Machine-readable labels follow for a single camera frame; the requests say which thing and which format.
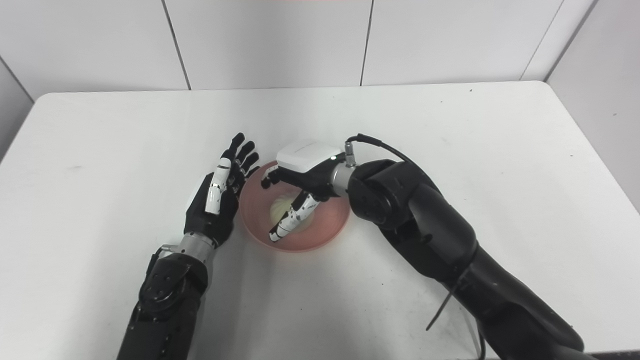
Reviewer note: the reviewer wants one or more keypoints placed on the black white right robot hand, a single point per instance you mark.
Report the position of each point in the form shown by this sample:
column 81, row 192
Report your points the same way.
column 310, row 175

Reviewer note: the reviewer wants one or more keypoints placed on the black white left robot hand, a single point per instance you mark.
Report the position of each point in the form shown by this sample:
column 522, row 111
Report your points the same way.
column 207, row 225

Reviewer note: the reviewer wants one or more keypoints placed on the pink round plate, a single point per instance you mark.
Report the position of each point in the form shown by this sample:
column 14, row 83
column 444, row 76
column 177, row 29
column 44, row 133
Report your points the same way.
column 325, row 227

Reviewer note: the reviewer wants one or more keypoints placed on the cream steamed bun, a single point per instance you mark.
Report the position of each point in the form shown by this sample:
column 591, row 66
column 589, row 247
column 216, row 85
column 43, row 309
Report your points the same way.
column 280, row 207

